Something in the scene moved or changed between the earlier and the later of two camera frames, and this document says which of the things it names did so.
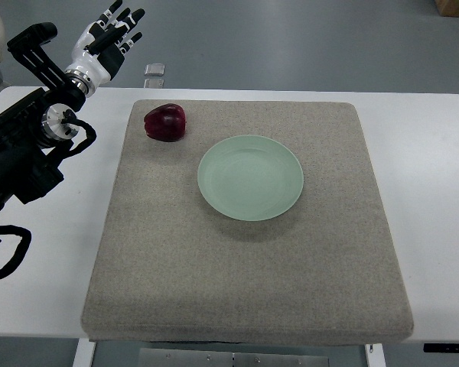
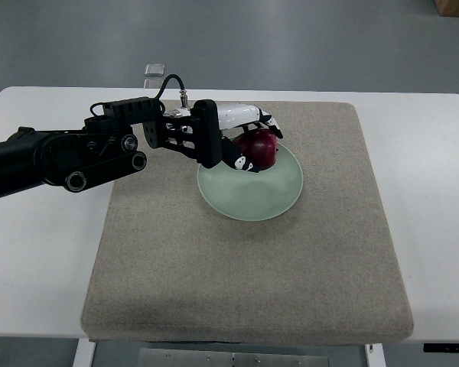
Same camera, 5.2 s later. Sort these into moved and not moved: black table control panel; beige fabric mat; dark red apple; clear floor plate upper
Moved: dark red apple
Not moved: clear floor plate upper; black table control panel; beige fabric mat
